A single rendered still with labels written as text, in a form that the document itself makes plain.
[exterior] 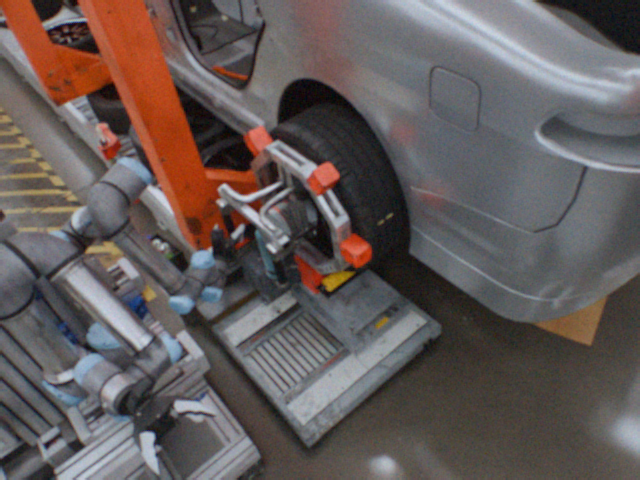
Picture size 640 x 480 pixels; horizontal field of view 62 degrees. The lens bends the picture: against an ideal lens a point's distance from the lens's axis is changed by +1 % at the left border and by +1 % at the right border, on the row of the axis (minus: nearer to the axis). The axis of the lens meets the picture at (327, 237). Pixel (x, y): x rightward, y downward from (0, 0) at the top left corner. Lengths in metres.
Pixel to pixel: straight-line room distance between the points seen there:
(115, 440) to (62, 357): 0.39
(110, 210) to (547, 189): 1.20
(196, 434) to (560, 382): 1.58
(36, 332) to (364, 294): 1.53
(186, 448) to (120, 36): 1.55
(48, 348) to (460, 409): 1.69
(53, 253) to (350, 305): 1.51
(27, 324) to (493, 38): 1.28
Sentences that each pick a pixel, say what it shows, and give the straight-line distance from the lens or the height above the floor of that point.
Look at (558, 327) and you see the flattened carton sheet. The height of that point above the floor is 0.01.
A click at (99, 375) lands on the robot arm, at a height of 1.25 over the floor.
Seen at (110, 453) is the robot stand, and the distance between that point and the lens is 1.84.
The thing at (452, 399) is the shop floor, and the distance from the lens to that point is 2.54.
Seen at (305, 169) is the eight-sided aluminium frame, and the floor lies 1.12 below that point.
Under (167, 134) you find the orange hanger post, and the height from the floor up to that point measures 1.15.
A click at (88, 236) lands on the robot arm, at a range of 2.07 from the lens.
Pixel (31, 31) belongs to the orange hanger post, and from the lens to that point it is 3.96.
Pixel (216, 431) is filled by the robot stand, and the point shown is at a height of 0.23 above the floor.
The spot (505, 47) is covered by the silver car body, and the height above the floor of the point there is 1.64.
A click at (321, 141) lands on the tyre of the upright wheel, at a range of 1.88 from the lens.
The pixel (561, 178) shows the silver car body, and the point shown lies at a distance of 1.40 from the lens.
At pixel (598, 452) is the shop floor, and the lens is 2.55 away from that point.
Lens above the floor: 2.24
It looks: 45 degrees down
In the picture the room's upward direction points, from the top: 9 degrees counter-clockwise
